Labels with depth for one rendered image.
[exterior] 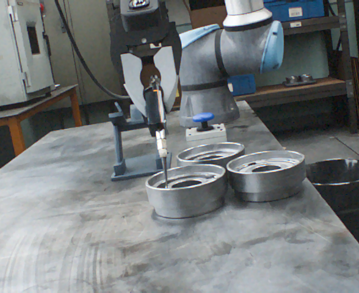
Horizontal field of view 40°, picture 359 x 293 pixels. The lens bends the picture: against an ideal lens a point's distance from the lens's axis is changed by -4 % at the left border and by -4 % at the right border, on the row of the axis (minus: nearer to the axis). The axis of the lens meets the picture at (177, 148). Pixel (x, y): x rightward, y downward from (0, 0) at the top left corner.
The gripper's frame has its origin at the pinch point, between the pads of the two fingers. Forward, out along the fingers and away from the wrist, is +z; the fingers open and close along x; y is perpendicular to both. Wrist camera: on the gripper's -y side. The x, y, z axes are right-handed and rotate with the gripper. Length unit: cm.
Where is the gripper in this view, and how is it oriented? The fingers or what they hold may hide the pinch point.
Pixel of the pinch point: (155, 106)
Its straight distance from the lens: 68.9
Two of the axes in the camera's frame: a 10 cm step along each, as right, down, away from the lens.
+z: 1.6, 9.6, 2.2
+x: -9.9, 1.5, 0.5
